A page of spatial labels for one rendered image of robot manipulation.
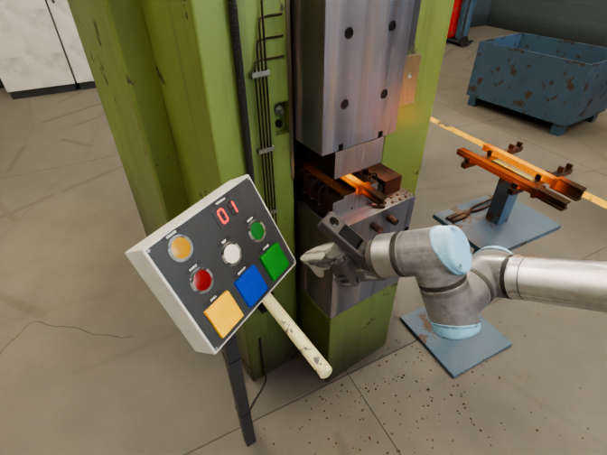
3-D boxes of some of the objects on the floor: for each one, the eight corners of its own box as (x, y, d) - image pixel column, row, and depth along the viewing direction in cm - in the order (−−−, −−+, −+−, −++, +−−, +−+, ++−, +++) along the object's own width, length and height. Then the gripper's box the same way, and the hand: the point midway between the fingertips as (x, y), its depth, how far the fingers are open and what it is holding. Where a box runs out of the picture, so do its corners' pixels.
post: (256, 441, 158) (219, 245, 92) (247, 447, 157) (203, 251, 91) (251, 433, 161) (211, 236, 95) (243, 439, 159) (197, 242, 93)
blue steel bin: (599, 121, 424) (633, 52, 380) (560, 138, 389) (592, 64, 345) (503, 92, 505) (521, 32, 461) (463, 104, 470) (479, 40, 426)
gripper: (380, 289, 77) (303, 291, 91) (396, 262, 83) (321, 268, 97) (364, 254, 74) (287, 262, 88) (381, 229, 80) (306, 240, 94)
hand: (303, 255), depth 91 cm, fingers closed
